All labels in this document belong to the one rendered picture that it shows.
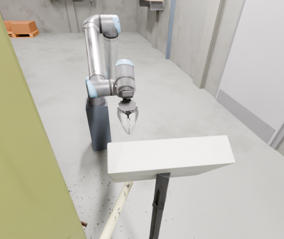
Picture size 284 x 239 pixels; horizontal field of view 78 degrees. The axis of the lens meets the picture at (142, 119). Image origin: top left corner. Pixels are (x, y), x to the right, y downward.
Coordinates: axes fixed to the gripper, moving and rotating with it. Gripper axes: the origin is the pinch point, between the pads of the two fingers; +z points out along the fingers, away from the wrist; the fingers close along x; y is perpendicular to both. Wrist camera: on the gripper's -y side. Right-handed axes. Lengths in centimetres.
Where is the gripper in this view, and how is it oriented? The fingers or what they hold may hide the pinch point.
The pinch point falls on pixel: (128, 130)
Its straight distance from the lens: 71.2
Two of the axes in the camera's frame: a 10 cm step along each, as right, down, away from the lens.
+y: -0.8, 4.1, 9.1
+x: -9.9, 0.5, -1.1
